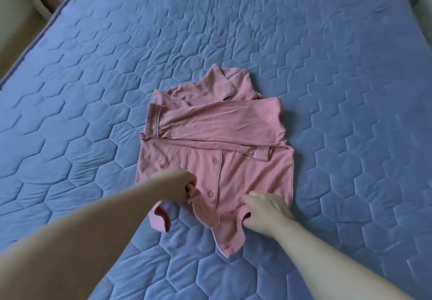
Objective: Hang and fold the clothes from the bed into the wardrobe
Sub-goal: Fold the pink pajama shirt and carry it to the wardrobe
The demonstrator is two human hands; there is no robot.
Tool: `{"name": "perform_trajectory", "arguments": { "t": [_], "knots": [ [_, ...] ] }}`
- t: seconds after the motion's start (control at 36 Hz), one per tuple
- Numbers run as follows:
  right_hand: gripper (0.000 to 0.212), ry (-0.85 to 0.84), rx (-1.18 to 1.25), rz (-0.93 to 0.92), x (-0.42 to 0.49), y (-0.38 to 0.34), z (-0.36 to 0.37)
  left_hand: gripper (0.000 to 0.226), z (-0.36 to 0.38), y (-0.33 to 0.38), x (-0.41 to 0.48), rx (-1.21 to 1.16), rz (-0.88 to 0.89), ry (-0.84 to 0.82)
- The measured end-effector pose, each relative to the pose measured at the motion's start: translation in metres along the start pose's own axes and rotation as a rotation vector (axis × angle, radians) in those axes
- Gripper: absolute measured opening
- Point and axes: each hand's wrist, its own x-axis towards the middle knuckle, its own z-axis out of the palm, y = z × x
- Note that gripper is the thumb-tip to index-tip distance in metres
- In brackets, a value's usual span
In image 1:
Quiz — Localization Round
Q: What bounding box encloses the person's left hand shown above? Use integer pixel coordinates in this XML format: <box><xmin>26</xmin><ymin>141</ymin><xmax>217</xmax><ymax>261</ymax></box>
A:
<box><xmin>144</xmin><ymin>167</ymin><xmax>198</xmax><ymax>208</ymax></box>

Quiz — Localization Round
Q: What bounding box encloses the person's right hand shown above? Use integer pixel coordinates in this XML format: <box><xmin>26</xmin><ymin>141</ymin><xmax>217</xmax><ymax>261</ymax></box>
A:
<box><xmin>240</xmin><ymin>190</ymin><xmax>297</xmax><ymax>241</ymax></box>

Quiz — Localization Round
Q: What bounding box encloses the pink pajama shirt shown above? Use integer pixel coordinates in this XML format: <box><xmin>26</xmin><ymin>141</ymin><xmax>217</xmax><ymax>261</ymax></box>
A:
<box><xmin>135</xmin><ymin>64</ymin><xmax>296</xmax><ymax>259</ymax></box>

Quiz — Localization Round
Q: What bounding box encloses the blue quilted mattress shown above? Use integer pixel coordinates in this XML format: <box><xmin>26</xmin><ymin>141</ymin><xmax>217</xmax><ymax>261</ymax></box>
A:
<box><xmin>0</xmin><ymin>0</ymin><xmax>432</xmax><ymax>300</ymax></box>

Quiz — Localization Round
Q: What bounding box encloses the person's right forearm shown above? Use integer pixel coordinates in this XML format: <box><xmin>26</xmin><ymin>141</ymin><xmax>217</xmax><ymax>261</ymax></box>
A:
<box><xmin>273</xmin><ymin>218</ymin><xmax>414</xmax><ymax>300</ymax></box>

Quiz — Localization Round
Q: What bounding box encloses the person's left forearm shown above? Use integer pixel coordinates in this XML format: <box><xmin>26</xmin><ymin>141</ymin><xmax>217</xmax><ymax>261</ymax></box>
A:
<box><xmin>0</xmin><ymin>178</ymin><xmax>166</xmax><ymax>300</ymax></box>

